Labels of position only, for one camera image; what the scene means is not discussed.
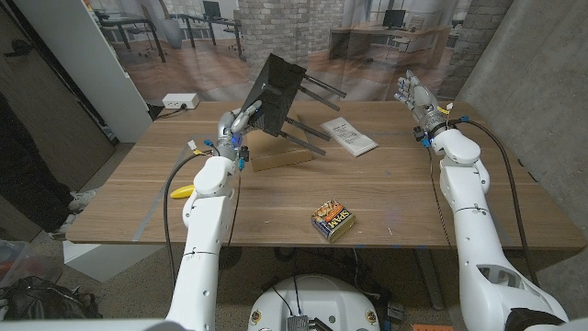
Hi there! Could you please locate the printed office backdrop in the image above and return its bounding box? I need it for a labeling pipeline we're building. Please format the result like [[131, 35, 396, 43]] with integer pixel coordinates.
[[85, 0, 514, 103]]

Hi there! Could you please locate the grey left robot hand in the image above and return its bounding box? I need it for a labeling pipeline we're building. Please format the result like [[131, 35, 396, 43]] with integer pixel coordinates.
[[215, 99, 264, 162]]

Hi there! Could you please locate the grey metal table leg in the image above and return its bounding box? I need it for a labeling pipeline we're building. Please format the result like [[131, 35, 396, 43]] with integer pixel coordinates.
[[415, 247, 445, 312]]

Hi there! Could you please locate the white power strip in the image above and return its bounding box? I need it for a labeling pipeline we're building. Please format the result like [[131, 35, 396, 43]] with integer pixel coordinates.
[[162, 93, 200, 110]]

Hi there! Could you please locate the yellow banana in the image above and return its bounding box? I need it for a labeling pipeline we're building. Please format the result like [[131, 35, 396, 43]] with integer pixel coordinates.
[[169, 183, 197, 200]]

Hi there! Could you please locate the grey tape strip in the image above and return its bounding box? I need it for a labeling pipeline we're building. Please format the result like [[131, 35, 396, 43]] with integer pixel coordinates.
[[131, 132, 217, 243]]

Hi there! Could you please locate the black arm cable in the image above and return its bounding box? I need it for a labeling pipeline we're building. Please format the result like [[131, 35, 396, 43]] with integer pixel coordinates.
[[452, 118, 541, 287], [162, 150, 209, 296]]

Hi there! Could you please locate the white shoe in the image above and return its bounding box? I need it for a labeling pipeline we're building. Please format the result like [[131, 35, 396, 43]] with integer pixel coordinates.
[[68, 188, 97, 213]]

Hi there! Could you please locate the brown cardboard box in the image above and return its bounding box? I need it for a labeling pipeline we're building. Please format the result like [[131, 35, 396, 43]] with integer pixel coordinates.
[[245, 122, 313, 173]]

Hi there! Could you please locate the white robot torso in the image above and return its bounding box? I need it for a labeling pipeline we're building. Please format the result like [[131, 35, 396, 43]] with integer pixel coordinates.
[[247, 274, 381, 331]]

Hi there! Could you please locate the clear plastic storage bin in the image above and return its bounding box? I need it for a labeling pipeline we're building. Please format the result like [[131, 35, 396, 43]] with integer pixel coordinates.
[[0, 238, 61, 287]]

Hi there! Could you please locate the spam can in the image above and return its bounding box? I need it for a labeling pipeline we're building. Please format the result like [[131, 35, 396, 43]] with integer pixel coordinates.
[[311, 199, 356, 244]]

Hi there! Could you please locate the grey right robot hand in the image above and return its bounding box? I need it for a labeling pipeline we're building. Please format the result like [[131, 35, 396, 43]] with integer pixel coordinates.
[[393, 69, 454, 142]]

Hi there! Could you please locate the black router with antennas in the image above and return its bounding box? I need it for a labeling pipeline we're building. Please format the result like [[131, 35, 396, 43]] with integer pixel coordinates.
[[240, 52, 347, 156]]

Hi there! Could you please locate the white cabinet panel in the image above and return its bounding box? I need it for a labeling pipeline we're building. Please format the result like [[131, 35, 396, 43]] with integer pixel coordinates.
[[13, 0, 153, 143]]

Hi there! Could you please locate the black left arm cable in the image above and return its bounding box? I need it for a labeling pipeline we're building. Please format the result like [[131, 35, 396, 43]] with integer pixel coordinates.
[[162, 150, 209, 296]]

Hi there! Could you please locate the black bag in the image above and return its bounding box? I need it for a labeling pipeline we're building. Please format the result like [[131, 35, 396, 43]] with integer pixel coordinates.
[[0, 275, 103, 321]]

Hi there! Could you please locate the dark wooden door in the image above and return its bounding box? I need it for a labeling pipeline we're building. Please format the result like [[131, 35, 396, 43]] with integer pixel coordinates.
[[0, 0, 117, 243]]

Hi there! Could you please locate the clear bag with white leaflet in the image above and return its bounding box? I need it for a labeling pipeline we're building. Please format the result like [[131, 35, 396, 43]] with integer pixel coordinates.
[[320, 116, 379, 158]]

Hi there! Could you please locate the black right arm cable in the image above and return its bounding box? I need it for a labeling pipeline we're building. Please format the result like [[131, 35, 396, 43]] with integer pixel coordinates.
[[452, 118, 541, 287]]

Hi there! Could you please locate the dark trouser leg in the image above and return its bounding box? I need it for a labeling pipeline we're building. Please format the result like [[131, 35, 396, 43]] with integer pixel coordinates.
[[0, 91, 74, 234]]

